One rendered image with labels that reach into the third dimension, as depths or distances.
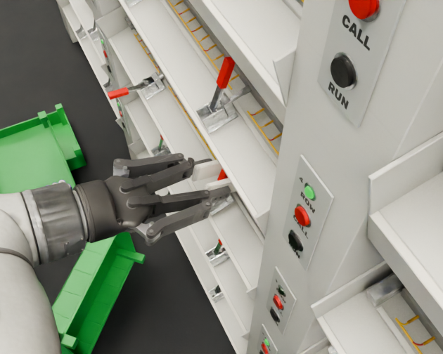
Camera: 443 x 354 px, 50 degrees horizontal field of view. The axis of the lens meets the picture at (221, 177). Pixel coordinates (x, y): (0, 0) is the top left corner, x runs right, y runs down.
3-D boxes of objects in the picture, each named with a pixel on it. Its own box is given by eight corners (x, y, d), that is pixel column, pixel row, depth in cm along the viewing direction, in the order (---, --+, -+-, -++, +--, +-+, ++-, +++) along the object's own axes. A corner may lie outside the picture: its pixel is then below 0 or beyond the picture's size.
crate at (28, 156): (88, 213, 135) (85, 208, 127) (16, 243, 130) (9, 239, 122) (49, 120, 140) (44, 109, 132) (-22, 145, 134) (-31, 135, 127)
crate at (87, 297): (63, 359, 113) (94, 370, 111) (36, 334, 96) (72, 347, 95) (118, 249, 129) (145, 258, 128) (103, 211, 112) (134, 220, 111)
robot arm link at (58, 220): (43, 278, 58) (92, 263, 61) (37, 238, 51) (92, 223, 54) (24, 220, 63) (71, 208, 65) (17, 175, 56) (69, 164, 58)
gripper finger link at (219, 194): (195, 194, 64) (204, 211, 63) (228, 185, 66) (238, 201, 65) (193, 200, 65) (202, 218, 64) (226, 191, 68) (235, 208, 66)
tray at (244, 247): (260, 307, 69) (246, 293, 61) (117, 53, 100) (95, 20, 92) (379, 235, 69) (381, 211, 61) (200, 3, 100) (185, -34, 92)
